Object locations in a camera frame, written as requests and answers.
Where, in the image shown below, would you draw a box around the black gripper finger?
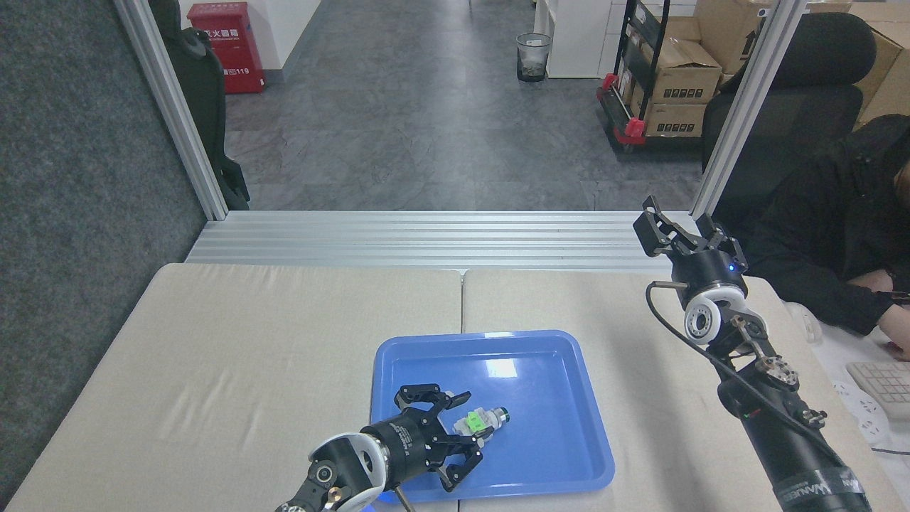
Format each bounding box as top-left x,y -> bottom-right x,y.
633,196 -> 702,259
695,212 -> 748,275
395,384 -> 473,431
427,434 -> 485,494

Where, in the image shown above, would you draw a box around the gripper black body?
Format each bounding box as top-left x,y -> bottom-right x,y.
671,248 -> 749,304
359,412 -> 446,486

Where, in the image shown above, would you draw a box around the white green switch part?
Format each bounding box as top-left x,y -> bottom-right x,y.
454,406 -> 511,449

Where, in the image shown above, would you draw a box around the blue plastic tray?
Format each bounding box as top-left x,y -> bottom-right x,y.
366,329 -> 616,505

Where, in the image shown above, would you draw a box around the person's hand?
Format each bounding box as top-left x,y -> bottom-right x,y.
878,306 -> 910,361

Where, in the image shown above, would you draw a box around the person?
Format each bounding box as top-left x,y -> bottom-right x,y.
743,114 -> 910,361

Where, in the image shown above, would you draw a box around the white plastic object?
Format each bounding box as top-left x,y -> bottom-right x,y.
785,302 -> 823,346

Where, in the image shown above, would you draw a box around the small cardboard box on cart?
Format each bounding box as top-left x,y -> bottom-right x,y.
643,103 -> 709,138

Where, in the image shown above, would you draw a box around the black cart with red corners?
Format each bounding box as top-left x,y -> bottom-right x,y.
596,0 -> 712,154

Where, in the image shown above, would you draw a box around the black office chair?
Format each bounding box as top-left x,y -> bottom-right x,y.
700,12 -> 877,239

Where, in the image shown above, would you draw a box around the large cardboard box on cart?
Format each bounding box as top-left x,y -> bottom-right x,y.
642,38 -> 723,106

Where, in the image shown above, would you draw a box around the white cabinet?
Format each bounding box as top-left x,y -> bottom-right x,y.
533,0 -> 628,80

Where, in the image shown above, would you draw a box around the tall brown cardboard box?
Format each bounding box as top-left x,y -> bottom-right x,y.
693,0 -> 774,76

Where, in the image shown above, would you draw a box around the black mesh trash bin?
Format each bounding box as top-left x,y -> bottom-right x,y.
516,33 -> 553,83

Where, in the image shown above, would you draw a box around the white keyboard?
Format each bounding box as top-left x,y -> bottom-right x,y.
845,361 -> 910,420

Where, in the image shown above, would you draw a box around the white power strip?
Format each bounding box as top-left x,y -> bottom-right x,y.
828,380 -> 891,446

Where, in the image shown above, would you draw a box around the wide brown cardboard box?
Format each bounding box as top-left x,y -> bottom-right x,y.
850,3 -> 910,127

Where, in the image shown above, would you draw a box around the black gaming chair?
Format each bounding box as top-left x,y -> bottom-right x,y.
148,0 -> 251,211

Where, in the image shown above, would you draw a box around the red fire extinguisher box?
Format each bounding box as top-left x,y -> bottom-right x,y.
188,1 -> 266,95

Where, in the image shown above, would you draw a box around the grey felt partition panel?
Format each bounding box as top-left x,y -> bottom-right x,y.
0,0 -> 208,491

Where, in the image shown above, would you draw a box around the silver aluminium post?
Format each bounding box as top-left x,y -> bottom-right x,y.
114,0 -> 230,221
691,0 -> 810,218

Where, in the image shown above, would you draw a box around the silver aluminium rail base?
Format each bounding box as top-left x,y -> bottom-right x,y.
185,210 -> 701,274

